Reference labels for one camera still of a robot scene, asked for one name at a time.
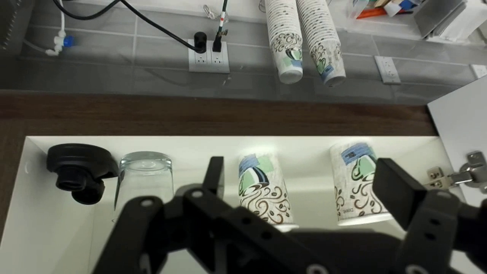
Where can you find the white cabinet door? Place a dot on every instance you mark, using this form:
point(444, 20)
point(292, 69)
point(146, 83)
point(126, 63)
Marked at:
point(461, 116)

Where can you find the patterned white paper cup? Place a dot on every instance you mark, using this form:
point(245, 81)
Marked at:
point(263, 188)
point(354, 177)

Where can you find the black plastic lid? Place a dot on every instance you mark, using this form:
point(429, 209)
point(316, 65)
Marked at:
point(76, 165)

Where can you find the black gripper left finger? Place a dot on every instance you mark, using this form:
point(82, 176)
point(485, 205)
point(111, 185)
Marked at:
point(202, 229)

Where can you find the white cabinet with shelves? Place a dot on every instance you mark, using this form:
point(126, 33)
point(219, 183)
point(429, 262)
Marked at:
point(176, 116)

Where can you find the white double wall outlet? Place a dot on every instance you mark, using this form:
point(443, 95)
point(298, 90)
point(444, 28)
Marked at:
point(207, 62)

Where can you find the clear plastic container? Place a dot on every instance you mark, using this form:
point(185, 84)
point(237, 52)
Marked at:
point(380, 8)

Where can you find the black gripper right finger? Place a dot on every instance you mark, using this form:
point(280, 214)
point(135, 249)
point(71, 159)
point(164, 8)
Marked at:
point(430, 234)

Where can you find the metal door hinge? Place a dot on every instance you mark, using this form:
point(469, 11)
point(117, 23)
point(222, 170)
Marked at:
point(469, 173)

